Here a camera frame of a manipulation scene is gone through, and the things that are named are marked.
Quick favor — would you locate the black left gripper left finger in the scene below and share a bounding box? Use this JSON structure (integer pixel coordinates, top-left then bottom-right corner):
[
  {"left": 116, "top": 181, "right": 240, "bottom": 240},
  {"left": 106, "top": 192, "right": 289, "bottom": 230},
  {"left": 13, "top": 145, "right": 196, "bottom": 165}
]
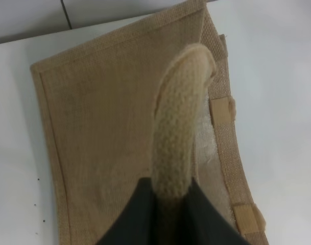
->
[{"left": 97, "top": 178, "right": 157, "bottom": 245}]

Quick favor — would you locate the brown linen bag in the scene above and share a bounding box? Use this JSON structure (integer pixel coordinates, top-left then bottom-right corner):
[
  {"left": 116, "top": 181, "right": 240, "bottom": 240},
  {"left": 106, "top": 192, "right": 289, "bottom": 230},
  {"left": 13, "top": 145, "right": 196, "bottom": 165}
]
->
[{"left": 31, "top": 1, "right": 268, "bottom": 244}]

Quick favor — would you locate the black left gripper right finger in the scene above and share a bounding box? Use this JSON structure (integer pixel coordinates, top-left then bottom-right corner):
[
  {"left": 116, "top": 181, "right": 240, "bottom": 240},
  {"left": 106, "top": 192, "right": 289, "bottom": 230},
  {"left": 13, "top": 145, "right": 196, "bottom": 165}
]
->
[{"left": 176, "top": 180, "right": 248, "bottom": 245}]

